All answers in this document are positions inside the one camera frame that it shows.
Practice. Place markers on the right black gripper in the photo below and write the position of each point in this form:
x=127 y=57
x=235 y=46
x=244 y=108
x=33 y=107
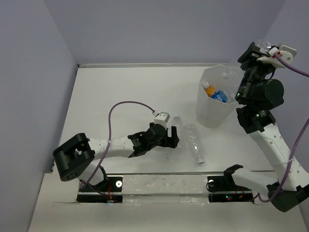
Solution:
x=246 y=54

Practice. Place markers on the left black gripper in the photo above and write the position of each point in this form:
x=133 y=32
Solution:
x=167 y=142

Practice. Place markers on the blue label bottle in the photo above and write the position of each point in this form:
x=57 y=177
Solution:
x=221 y=96

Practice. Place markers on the orange juice bottle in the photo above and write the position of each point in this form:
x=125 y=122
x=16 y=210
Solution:
x=209 y=89

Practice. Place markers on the clear bottle grey cap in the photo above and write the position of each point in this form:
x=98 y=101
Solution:
x=177 y=124

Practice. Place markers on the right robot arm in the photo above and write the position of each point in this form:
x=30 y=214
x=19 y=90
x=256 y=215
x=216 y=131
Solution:
x=257 y=94

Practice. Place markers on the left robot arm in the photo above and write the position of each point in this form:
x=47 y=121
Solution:
x=75 y=158

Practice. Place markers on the white plastic bin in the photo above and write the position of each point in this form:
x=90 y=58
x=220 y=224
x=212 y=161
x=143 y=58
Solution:
x=211 y=112

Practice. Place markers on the clear bottle right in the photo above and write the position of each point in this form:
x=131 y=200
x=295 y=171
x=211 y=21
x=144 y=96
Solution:
x=194 y=143

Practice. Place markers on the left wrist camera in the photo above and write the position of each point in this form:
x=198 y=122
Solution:
x=162 y=119

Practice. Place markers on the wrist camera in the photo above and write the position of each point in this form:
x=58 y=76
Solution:
x=162 y=119
x=277 y=56

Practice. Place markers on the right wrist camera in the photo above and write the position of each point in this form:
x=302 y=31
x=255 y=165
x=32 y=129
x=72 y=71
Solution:
x=277 y=56

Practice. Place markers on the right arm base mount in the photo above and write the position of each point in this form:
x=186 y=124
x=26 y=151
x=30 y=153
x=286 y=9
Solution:
x=222 y=192

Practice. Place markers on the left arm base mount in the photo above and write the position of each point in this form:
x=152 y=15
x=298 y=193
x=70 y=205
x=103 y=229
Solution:
x=106 y=192

